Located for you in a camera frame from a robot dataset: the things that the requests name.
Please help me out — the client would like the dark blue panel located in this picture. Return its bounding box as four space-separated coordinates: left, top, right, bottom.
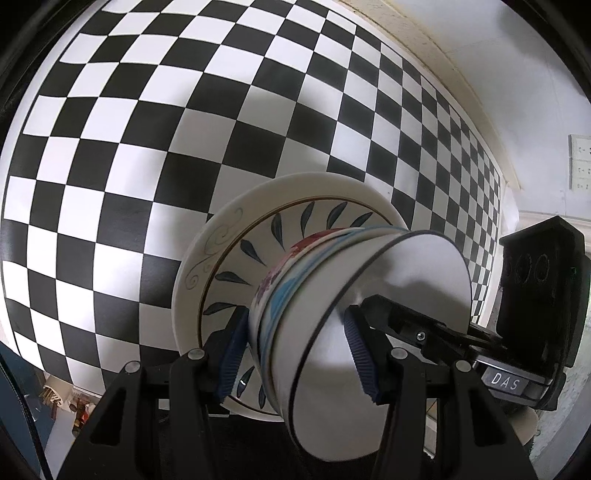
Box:
0 346 47 480

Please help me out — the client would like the white bowl floral print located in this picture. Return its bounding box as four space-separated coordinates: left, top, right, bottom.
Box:
248 228 370 365

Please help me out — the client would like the cream plate swirl pattern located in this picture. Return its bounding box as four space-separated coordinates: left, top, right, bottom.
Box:
171 173 411 422

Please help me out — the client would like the white bowl blue print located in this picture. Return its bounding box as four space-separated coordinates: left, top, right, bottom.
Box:
259 225 398 403

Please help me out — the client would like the small red item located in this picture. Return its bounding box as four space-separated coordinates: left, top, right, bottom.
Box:
71 397 96 438

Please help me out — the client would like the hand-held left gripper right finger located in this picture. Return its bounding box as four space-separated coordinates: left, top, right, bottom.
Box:
344 306 539 480

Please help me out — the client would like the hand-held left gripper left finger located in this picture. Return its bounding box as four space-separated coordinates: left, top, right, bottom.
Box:
58 307 251 480

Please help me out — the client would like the black white checkered tablecloth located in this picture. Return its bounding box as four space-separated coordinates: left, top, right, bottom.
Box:
0 0 504 398

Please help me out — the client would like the person's right hand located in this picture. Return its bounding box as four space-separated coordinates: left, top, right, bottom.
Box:
508 406 541 443

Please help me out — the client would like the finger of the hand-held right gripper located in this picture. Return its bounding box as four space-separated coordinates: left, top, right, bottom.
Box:
360 294 502 363

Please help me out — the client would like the white wall socket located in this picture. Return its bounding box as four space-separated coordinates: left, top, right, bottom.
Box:
568 134 591 191

